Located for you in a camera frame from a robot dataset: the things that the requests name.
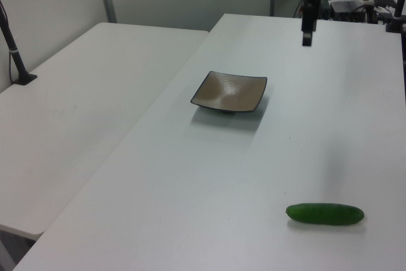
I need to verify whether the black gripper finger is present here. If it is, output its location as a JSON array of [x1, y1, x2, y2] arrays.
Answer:
[[301, 0, 318, 47], [318, 0, 331, 20]]

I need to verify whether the green cucumber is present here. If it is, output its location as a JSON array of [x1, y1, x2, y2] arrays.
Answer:
[[285, 202, 365, 227]]

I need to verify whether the square brown ceramic plate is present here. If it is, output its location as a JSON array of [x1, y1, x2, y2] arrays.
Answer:
[[190, 70, 268, 116]]

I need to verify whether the black electronics box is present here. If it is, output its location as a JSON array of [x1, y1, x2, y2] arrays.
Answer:
[[329, 0, 367, 23]]

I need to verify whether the black camera stand with cable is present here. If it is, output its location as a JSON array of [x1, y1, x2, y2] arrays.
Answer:
[[0, 0, 38, 86]]

